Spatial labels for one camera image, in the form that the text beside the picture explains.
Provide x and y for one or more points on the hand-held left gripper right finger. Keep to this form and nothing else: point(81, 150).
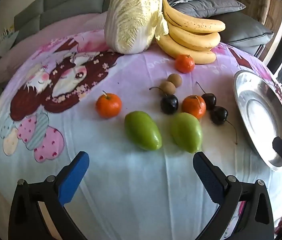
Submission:
point(207, 175)

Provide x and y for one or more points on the dark grey leather cushion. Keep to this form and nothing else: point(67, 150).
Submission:
point(245, 32)

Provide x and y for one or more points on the brown longan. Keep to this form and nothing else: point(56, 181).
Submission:
point(175, 79)
point(168, 88)

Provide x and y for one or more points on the stainless steel basin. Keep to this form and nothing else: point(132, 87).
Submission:
point(260, 110)

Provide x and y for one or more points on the dark red cherry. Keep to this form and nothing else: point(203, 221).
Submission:
point(219, 115)
point(209, 101)
point(169, 104)

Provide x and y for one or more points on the orange tangerine with stem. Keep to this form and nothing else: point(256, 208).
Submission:
point(194, 107)

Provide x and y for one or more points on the grey fabric pillow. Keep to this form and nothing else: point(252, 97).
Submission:
point(206, 6)

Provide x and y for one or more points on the pale small cushion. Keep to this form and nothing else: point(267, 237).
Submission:
point(5, 46)

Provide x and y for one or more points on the printed cartoon blanket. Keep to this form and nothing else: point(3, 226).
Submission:
point(131, 192)

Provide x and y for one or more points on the green mango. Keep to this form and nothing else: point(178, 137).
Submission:
point(143, 130)

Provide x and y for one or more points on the napa cabbage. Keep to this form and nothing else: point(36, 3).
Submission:
point(131, 17)

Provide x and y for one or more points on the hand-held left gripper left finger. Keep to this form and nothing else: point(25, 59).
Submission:
point(72, 177)

